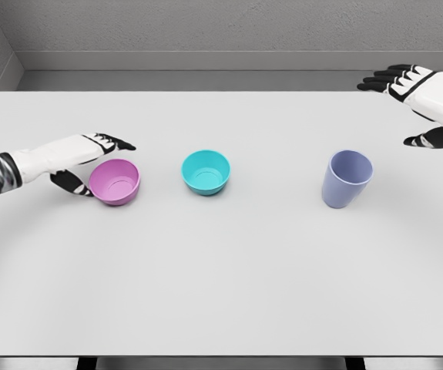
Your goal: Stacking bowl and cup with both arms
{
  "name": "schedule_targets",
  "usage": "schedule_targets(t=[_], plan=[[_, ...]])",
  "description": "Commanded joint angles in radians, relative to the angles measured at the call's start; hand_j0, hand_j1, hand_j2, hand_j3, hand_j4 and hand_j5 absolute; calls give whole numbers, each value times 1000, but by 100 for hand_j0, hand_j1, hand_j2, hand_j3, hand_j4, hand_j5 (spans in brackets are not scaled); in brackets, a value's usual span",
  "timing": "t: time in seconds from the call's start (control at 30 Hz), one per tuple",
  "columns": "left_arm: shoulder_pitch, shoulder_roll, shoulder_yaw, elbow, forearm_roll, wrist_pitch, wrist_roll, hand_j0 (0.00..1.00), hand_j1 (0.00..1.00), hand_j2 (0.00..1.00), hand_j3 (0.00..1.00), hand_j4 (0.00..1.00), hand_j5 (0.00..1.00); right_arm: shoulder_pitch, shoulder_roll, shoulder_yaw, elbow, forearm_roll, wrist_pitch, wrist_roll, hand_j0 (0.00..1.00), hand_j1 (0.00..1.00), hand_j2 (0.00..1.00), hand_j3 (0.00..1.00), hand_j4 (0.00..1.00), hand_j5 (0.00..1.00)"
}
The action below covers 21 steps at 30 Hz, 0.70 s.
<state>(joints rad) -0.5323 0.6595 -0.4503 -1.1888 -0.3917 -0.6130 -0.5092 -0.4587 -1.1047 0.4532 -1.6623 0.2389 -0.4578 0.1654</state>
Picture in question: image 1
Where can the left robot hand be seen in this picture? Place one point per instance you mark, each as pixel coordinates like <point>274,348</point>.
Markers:
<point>78,152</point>

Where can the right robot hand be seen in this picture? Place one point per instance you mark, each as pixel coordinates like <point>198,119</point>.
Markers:
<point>433,98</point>

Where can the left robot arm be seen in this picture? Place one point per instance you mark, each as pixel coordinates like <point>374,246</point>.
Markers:
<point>17,165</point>

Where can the pink bowl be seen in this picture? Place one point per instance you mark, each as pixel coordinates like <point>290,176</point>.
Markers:
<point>116,182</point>

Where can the lavender cup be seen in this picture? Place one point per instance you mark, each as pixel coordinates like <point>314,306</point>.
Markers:
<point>343,181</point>

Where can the teal bowl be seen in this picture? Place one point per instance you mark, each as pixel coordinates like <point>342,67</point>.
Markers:
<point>205,172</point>

